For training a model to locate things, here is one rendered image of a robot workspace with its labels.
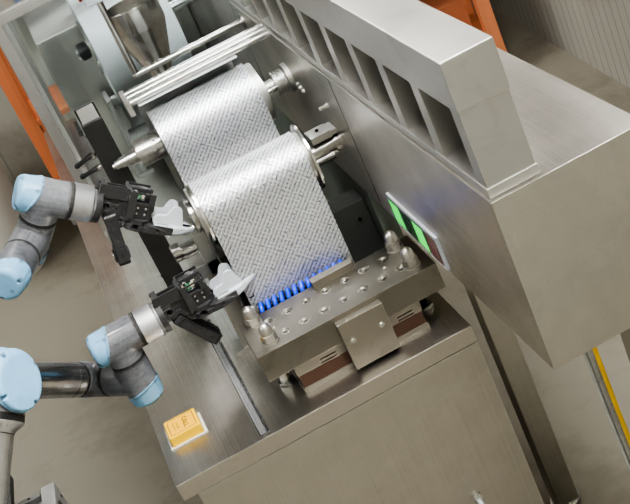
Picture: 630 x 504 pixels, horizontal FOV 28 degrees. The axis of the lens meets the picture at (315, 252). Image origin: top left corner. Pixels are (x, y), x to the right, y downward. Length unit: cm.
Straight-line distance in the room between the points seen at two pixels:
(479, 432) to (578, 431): 100
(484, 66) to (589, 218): 29
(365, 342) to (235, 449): 33
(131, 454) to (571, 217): 281
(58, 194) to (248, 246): 40
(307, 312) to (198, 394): 33
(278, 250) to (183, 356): 41
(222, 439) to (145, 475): 174
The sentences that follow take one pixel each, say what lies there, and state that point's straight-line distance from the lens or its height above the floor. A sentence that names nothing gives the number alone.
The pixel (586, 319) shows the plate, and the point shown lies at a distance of 189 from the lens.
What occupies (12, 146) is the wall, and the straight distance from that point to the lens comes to 644.
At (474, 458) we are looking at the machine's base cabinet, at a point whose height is 61.
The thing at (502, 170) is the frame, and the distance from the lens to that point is 175.
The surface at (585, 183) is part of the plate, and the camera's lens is 180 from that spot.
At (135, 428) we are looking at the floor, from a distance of 451.
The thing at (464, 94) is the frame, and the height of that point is 160.
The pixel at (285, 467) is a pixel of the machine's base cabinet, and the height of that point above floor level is 82.
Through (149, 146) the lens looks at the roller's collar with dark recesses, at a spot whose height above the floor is 135.
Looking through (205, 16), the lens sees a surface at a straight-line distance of 350.
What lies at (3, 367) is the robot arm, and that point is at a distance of 228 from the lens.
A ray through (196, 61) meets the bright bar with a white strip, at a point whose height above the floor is 145.
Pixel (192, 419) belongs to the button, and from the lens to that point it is 259.
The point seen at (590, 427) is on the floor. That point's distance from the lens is 361.
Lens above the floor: 225
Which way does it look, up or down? 27 degrees down
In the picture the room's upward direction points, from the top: 25 degrees counter-clockwise
